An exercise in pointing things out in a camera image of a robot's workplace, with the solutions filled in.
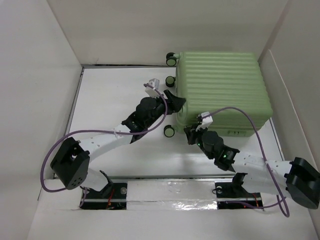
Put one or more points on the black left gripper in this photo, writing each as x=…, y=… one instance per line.
x=174, y=105

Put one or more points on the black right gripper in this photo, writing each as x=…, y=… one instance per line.
x=190, y=133

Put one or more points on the green hard-shell suitcase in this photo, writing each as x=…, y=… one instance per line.
x=228, y=84

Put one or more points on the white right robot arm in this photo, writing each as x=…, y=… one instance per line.
x=297, y=179

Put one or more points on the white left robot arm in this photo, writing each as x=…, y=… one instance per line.
x=72, y=160

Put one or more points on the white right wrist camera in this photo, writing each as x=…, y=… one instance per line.
x=204, y=120

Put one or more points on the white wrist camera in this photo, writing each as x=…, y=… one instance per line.
x=151, y=87
x=204, y=120

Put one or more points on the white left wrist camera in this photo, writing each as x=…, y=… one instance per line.
x=151, y=87

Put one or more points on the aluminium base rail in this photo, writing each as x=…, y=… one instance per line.
x=150, y=194

